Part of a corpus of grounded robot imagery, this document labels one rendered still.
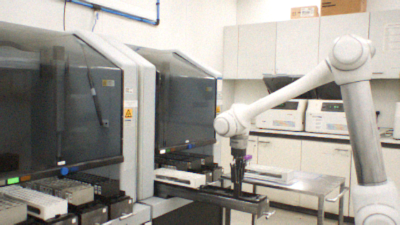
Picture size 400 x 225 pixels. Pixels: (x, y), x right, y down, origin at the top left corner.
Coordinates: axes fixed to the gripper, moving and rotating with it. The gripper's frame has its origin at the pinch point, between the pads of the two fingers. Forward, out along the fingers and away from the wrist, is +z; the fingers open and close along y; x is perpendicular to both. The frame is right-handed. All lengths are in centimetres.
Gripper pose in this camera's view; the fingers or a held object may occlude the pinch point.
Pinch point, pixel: (237, 189)
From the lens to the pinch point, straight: 173.9
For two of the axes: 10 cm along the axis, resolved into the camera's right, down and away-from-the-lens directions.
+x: 8.3, 0.5, -5.5
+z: -0.2, 10.0, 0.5
